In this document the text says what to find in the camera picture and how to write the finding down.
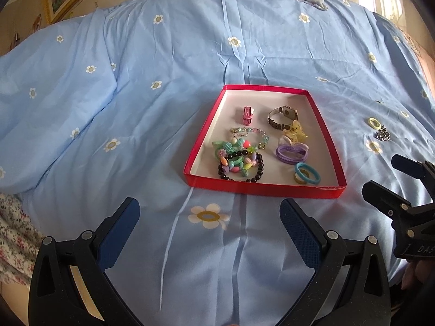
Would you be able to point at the floral patterned cloth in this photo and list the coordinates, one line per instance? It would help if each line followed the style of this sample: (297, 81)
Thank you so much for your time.
(17, 237)

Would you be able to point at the person's right hand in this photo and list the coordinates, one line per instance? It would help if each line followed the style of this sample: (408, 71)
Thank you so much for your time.
(418, 275)

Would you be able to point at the white pink hair accessory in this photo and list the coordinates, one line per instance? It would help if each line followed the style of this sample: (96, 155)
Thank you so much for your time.
(284, 141)

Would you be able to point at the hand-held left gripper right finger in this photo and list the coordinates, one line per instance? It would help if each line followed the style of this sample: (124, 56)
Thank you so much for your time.
(300, 237)

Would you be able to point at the gold wristwatch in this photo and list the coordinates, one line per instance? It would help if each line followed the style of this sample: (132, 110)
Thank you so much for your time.
(289, 111)

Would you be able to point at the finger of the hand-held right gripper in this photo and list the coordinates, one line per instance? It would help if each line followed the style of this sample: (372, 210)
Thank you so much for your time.
(413, 171)
(384, 195)

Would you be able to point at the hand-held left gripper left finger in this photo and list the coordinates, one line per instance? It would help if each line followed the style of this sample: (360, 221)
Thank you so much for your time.
(119, 234)

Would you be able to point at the red cardboard box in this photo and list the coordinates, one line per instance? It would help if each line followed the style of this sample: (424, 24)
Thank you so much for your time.
(231, 115)

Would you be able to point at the blue floral bedsheet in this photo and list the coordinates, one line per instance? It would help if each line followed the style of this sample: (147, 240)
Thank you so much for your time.
(136, 74)

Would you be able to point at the yellow bow hair clip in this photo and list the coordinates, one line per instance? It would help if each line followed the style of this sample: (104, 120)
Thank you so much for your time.
(297, 132)

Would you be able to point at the red hair clip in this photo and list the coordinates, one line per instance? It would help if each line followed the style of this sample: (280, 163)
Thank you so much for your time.
(246, 117)

